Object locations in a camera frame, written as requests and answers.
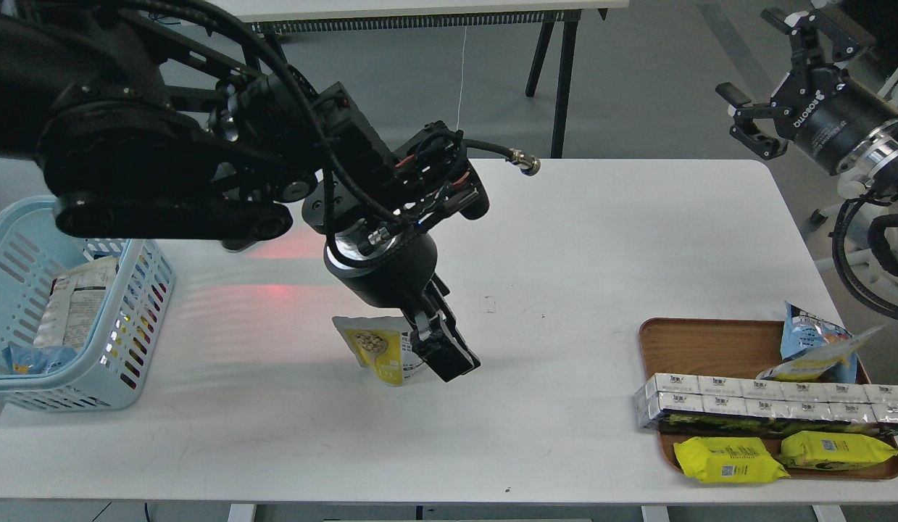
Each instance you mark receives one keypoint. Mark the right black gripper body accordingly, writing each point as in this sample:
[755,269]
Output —
[831,116]

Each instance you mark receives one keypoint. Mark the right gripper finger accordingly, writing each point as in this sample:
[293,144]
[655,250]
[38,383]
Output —
[745,114]
[804,28]

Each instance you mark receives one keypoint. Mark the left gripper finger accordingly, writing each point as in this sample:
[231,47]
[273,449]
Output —
[434,295]
[435,339]

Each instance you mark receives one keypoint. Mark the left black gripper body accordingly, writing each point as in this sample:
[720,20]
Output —
[396,284]

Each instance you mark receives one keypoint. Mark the yellow white nut snack pouch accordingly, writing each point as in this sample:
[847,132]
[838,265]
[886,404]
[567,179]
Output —
[383,345]

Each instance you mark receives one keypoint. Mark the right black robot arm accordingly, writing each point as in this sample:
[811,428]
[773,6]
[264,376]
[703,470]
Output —
[845,219]

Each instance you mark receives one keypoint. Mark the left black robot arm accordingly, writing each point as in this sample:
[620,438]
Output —
[173,120]

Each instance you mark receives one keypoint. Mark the blue yellow snack bag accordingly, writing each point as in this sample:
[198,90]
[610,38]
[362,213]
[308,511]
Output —
[817,350]

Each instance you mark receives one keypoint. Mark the yellow snack pack left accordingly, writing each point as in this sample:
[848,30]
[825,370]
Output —
[728,460]

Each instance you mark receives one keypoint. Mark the yellow snack pack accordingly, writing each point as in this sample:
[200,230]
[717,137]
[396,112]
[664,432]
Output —
[728,460]
[832,451]

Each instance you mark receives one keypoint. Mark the white snack bag in basket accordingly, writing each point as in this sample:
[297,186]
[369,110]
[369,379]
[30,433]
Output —
[75,302]

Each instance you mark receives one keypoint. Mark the yellow snack pack right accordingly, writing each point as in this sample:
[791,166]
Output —
[832,451]

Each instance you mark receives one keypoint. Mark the light blue plastic basket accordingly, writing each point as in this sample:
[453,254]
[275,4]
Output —
[108,371]

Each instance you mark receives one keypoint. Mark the blue snack bag in basket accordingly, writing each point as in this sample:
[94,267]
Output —
[34,361]

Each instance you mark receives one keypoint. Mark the black barcode scanner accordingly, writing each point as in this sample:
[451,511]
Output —
[237,245]

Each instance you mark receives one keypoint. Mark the silver multipack box row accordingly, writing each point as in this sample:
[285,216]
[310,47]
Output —
[678,403]

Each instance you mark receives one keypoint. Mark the brown wooden tray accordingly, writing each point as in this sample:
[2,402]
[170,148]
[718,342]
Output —
[728,348]

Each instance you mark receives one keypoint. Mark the background white table black legs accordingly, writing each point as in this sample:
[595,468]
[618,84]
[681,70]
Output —
[281,17]

